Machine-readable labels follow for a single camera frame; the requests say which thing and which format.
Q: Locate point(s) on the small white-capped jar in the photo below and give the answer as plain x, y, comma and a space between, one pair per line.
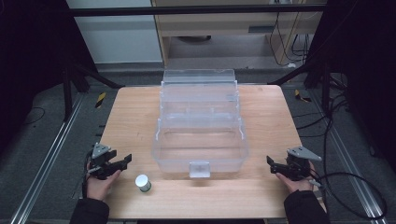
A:
142, 182

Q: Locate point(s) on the light wooden desk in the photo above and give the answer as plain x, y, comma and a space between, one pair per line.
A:
218, 23

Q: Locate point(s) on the clear plastic storage box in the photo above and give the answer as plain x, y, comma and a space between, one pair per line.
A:
199, 137

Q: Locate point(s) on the black metal stand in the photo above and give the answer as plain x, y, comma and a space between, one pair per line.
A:
67, 93
325, 90

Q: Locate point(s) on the person's left hand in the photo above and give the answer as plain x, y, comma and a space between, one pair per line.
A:
99, 186

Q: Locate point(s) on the black horizontal bar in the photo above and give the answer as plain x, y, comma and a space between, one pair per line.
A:
186, 11

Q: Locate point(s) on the person's right hand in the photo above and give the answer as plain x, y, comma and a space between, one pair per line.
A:
295, 185

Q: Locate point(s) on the black curtain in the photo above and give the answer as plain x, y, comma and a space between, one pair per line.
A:
28, 56
367, 62

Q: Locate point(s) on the aluminium floor rail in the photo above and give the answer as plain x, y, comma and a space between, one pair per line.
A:
46, 165
351, 168

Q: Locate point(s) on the white cabinet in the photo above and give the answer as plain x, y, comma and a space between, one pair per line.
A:
118, 40

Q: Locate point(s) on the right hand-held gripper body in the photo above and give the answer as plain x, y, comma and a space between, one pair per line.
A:
298, 161

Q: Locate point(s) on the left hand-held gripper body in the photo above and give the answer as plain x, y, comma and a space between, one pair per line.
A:
101, 158

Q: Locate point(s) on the yellow black tape strip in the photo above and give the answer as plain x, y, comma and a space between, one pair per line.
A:
299, 95
100, 100

